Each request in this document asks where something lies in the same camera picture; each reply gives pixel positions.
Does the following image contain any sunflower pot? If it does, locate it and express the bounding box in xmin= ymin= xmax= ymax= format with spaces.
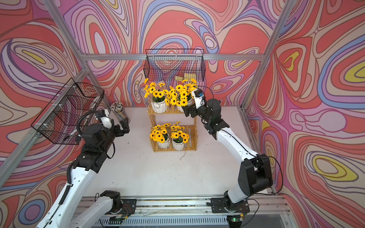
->
xmin=170 ymin=121 xmax=190 ymax=151
xmin=165 ymin=79 xmax=197 ymax=112
xmin=144 ymin=78 xmax=171 ymax=114
xmin=149 ymin=123 xmax=171 ymax=149

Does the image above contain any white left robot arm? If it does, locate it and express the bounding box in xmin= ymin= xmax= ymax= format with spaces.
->
xmin=37 ymin=109 xmax=130 ymax=228

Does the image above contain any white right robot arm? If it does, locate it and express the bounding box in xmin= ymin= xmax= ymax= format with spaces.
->
xmin=183 ymin=97 xmax=273 ymax=213

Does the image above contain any cup of pencils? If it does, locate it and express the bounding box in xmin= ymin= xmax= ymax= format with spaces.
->
xmin=110 ymin=102 xmax=130 ymax=124

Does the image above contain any wooden two-tier shelf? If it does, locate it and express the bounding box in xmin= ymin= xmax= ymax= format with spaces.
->
xmin=148 ymin=105 xmax=198 ymax=152

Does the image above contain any yellow sticky notes pad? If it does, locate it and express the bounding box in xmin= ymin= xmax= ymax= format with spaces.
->
xmin=175 ymin=74 xmax=197 ymax=83

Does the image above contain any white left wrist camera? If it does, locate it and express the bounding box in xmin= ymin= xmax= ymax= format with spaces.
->
xmin=99 ymin=109 xmax=114 ymax=129

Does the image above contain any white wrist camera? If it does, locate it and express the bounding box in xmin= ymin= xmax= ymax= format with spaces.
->
xmin=99 ymin=109 xmax=114 ymax=129
xmin=192 ymin=88 xmax=206 ymax=109

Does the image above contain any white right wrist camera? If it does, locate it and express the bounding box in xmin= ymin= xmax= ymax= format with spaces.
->
xmin=192 ymin=88 xmax=206 ymax=109

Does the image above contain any black wire basket left wall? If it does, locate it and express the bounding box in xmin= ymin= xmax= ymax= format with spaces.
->
xmin=31 ymin=79 xmax=104 ymax=145

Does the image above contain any black wire basket wall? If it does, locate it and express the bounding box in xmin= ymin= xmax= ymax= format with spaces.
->
xmin=144 ymin=48 xmax=206 ymax=83
xmin=31 ymin=79 xmax=104 ymax=145

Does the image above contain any black wire basket back wall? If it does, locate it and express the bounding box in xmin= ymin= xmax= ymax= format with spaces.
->
xmin=144 ymin=48 xmax=206 ymax=83

